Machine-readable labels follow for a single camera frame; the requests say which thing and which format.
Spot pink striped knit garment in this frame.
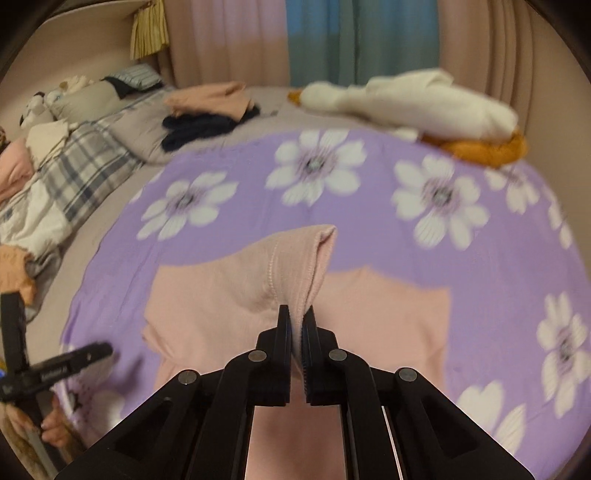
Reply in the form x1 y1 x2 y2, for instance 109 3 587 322
140 223 452 480

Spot white crumpled clothes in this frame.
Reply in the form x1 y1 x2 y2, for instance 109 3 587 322
1 179 73 260

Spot folded dark navy clothes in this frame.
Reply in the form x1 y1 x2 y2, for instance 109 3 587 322
161 105 260 152

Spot folded pink clothes pile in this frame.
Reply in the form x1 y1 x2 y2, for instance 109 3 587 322
164 81 254 121

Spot person's left hand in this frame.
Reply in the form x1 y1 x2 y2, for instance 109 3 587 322
41 396 84 449

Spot purple floral bed sheet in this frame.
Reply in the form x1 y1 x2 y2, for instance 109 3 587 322
59 129 590 478

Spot pink cloth at bedside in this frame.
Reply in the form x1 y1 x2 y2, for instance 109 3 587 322
0 137 34 202

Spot grey plaid blanket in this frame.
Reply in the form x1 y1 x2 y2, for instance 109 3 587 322
28 87 172 230

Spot striped grey pillow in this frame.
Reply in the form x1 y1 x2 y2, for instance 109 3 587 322
103 63 163 99

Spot blue teal curtain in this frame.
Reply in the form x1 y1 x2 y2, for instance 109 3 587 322
287 0 440 87

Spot pink curtain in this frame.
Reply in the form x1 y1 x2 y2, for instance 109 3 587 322
164 0 290 88

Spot yellow striped hanging cloth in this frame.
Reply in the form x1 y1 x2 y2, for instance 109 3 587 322
130 1 169 60

